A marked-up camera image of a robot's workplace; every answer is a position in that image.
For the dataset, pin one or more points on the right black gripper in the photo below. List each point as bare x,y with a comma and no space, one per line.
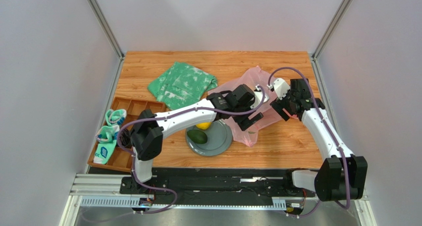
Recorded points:
282,106

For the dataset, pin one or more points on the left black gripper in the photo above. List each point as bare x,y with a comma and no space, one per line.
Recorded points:
243,122

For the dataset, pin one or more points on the yellow lemon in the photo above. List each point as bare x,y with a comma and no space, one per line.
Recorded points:
204,125

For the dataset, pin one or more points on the dark green avocado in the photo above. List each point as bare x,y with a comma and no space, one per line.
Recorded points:
197,136

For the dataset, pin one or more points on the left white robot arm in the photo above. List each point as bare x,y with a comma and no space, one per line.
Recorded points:
150,129

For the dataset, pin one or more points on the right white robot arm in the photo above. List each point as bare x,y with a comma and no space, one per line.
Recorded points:
342,174

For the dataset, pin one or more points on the grey round plate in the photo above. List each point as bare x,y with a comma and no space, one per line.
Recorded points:
219,140

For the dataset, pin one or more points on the green white cloth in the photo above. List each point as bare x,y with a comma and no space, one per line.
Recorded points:
181,85

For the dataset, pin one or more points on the brown wooden divided tray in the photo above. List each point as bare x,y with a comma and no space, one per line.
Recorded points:
120,159

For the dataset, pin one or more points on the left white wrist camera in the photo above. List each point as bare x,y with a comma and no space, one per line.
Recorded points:
260,97

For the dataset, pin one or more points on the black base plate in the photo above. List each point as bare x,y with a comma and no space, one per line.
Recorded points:
213,186

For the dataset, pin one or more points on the aluminium frame rail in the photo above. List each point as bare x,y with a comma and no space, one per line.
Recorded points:
94,200

